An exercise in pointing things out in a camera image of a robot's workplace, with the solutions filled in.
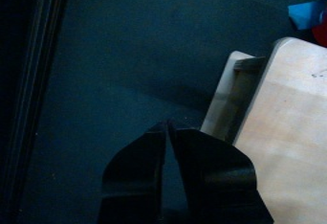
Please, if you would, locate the red plastic cup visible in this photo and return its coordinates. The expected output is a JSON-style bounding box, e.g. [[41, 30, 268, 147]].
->
[[310, 18, 327, 49]]

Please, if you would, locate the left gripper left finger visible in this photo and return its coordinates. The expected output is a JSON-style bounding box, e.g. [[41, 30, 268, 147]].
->
[[96, 120, 168, 224]]

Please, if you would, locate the blue utensil handle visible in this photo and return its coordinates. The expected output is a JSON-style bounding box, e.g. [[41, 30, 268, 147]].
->
[[286, 0, 327, 32]]

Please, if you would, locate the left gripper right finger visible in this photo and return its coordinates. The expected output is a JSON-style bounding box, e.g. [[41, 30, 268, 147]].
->
[[165, 119, 274, 224]]

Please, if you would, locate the black frame rail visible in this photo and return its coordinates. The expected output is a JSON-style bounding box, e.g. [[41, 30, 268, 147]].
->
[[0, 0, 73, 224]]

